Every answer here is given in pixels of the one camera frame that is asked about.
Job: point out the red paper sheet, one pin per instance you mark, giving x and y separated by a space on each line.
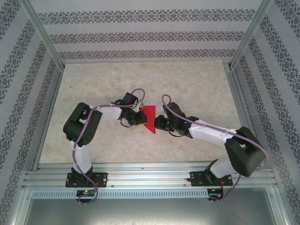
151 117

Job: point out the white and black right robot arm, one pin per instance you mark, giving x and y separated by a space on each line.
243 152

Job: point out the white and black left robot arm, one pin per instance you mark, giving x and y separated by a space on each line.
107 114

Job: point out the steel sheet shelf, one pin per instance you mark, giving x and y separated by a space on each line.
150 213

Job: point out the circuit board with green light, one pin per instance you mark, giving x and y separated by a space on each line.
86 192

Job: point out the aluminium mounting rail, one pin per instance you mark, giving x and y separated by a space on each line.
150 175

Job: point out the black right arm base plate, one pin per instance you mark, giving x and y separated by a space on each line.
195 179

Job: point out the aluminium side rail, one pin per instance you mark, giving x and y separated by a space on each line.
49 117
243 112

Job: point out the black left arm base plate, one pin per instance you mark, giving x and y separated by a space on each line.
102 179

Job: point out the aluminium frame post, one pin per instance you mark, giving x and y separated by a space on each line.
250 35
43 35

